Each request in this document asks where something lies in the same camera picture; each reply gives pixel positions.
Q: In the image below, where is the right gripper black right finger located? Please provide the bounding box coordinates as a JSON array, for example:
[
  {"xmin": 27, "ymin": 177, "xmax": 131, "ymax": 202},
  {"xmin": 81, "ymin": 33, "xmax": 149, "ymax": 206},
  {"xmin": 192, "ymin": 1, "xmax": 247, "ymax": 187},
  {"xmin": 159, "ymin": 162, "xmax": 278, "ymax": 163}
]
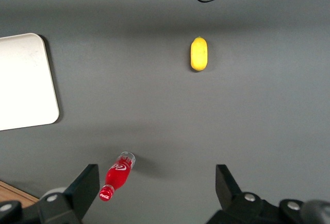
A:
[{"xmin": 206, "ymin": 164, "xmax": 284, "ymax": 224}]

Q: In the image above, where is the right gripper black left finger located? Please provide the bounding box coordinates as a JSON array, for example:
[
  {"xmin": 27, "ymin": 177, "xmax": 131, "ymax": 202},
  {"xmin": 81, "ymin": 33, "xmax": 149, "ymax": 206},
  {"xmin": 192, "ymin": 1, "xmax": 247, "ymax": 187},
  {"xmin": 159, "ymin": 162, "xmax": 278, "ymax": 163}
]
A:
[{"xmin": 38, "ymin": 163, "xmax": 101, "ymax": 224}]

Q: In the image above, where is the beige rectangular tray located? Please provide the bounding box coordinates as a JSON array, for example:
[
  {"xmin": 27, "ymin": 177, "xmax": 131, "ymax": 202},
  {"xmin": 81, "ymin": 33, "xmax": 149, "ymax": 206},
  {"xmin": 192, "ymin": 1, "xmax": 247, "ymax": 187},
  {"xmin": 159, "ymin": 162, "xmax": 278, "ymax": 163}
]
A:
[{"xmin": 0, "ymin": 32, "xmax": 60, "ymax": 132}]

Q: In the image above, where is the red cola bottle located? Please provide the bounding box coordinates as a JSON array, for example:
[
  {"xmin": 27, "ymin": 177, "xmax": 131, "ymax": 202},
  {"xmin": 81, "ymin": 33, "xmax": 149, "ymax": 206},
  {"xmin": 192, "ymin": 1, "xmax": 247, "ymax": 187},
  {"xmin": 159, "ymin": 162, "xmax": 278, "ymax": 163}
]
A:
[{"xmin": 98, "ymin": 151, "xmax": 137, "ymax": 202}]

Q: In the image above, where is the wooden drawer cabinet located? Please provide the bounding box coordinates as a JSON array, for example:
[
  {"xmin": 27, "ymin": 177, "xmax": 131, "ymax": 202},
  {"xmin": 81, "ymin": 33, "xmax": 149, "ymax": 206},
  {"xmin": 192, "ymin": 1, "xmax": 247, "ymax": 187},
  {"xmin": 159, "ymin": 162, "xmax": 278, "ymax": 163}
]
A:
[{"xmin": 0, "ymin": 180, "xmax": 37, "ymax": 204}]

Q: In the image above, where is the yellow lemon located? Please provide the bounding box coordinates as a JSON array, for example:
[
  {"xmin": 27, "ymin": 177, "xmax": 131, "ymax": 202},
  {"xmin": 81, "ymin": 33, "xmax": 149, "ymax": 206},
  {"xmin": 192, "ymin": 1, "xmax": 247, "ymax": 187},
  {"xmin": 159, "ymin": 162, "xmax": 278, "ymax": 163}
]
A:
[{"xmin": 190, "ymin": 36, "xmax": 209, "ymax": 72}]

